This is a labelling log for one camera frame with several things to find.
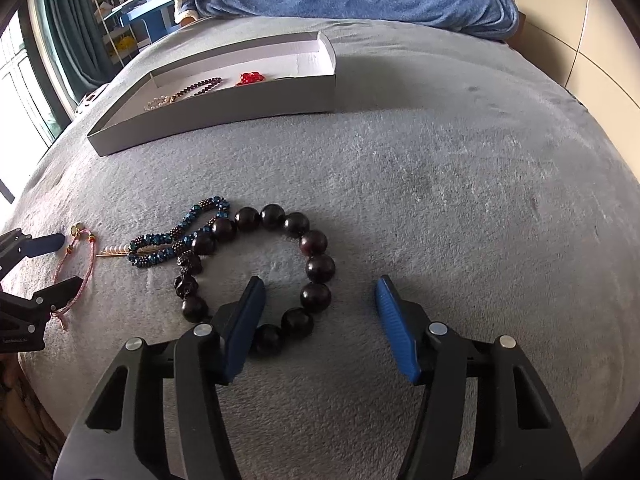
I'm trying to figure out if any grey cardboard box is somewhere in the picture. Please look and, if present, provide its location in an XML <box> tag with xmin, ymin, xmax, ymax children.
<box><xmin>86</xmin><ymin>31</ymin><xmax>338</xmax><ymax>157</ymax></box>

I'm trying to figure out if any window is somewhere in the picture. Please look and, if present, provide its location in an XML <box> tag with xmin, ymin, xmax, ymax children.
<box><xmin>0</xmin><ymin>5</ymin><xmax>66</xmax><ymax>201</ymax></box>

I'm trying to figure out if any white shelf rack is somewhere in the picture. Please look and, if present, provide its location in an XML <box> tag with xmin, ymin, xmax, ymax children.
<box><xmin>90</xmin><ymin>0</ymin><xmax>138</xmax><ymax>66</ymax></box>

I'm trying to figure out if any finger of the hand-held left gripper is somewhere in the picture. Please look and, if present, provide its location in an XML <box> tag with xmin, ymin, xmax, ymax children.
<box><xmin>35</xmin><ymin>276</ymin><xmax>85</xmax><ymax>317</ymax></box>
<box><xmin>0</xmin><ymin>229</ymin><xmax>65</xmax><ymax>275</ymax></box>

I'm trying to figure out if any teal curtain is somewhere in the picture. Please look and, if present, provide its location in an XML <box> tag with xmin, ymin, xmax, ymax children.
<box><xmin>42</xmin><ymin>0</ymin><xmax>118</xmax><ymax>103</ymax></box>

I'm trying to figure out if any beige wardrobe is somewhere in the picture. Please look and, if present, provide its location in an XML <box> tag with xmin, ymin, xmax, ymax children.
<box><xmin>510</xmin><ymin>0</ymin><xmax>640</xmax><ymax>161</ymax></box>

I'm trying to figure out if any blue desk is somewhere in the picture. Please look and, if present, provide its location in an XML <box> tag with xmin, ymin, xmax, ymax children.
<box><xmin>117</xmin><ymin>0</ymin><xmax>236</xmax><ymax>53</ymax></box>

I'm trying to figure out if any small dark bead bracelet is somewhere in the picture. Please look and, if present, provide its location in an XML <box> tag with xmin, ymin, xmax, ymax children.
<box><xmin>170</xmin><ymin>76</ymin><xmax>223</xmax><ymax>102</ymax></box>

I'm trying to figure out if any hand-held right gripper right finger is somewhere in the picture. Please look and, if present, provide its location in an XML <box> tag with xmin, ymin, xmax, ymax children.
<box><xmin>375</xmin><ymin>274</ymin><xmax>585</xmax><ymax>480</ymax></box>

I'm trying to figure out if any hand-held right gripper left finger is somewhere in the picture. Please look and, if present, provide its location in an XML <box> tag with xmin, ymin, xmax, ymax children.
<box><xmin>54</xmin><ymin>275</ymin><xmax>268</xmax><ymax>480</ymax></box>

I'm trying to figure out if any blue crystal bead bracelet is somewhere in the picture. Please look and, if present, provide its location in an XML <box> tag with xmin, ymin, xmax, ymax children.
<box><xmin>127</xmin><ymin>196</ymin><xmax>232</xmax><ymax>268</ymax></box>

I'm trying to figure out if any pink cord bracelet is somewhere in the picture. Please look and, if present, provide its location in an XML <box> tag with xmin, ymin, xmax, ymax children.
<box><xmin>50</xmin><ymin>222</ymin><xmax>98</xmax><ymax>331</ymax></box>

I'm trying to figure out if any large dark bead bracelet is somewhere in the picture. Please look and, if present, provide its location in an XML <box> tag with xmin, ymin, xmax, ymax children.
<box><xmin>173</xmin><ymin>203</ymin><xmax>337</xmax><ymax>358</ymax></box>

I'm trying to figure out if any grey fleece blanket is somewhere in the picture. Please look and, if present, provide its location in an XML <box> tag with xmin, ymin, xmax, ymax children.
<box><xmin>0</xmin><ymin>15</ymin><xmax>640</xmax><ymax>480</ymax></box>

